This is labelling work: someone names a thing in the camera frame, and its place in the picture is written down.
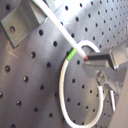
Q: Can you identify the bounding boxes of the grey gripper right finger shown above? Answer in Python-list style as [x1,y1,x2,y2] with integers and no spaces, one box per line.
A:
[82,61,128,113]

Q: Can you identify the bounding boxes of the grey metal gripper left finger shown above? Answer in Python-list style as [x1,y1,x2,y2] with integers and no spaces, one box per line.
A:
[85,50,117,70]

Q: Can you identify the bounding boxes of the white cable with green band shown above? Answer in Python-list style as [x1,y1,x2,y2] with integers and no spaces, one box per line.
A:
[31,0,105,128]

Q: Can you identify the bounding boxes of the perforated metal breadboard plate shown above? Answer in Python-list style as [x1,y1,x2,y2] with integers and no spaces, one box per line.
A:
[0,0,128,128]

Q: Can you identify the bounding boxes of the grey metal clip bracket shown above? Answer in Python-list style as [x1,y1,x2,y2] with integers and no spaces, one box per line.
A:
[1,0,46,48]

